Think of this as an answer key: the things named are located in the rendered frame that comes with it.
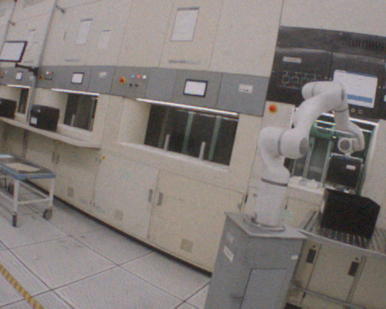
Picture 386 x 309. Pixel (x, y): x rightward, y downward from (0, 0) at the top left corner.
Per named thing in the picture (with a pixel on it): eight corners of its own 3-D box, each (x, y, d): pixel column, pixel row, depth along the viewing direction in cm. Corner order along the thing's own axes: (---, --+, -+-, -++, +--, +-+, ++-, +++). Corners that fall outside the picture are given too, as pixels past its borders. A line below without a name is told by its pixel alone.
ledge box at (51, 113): (26, 125, 298) (29, 102, 295) (47, 127, 321) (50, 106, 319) (37, 129, 282) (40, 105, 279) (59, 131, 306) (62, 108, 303)
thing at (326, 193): (317, 215, 159) (324, 187, 158) (361, 226, 150) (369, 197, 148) (319, 226, 134) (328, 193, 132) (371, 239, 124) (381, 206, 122)
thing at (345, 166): (322, 186, 193) (330, 142, 189) (326, 183, 210) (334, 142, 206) (356, 194, 180) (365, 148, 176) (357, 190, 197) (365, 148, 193)
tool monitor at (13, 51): (-4, 68, 294) (2, 39, 290) (30, 76, 338) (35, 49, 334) (8, 67, 274) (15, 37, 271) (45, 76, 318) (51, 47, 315)
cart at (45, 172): (-27, 194, 258) (-24, 150, 253) (13, 191, 304) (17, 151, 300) (13, 228, 215) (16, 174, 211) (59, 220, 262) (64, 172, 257)
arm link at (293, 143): (270, 159, 124) (301, 167, 112) (262, 138, 118) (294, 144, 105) (321, 97, 142) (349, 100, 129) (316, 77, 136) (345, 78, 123)
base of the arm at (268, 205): (255, 230, 111) (265, 185, 109) (236, 215, 129) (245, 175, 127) (293, 232, 116) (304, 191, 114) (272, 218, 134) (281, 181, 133)
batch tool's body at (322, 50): (220, 288, 202) (277, 22, 183) (258, 253, 285) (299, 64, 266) (335, 331, 160) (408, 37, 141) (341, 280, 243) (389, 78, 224)
